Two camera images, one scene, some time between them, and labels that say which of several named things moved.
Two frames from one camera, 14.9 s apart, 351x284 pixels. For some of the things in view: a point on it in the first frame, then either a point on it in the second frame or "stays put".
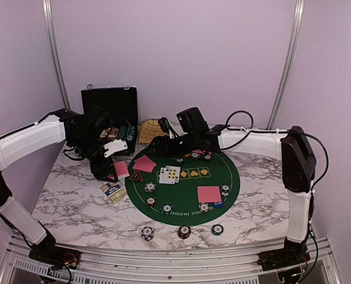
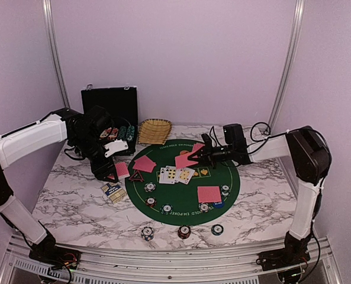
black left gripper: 99,170 stays put
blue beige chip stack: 147,233 stays put
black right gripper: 157,141 -> 205,154
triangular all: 137,176 stays put
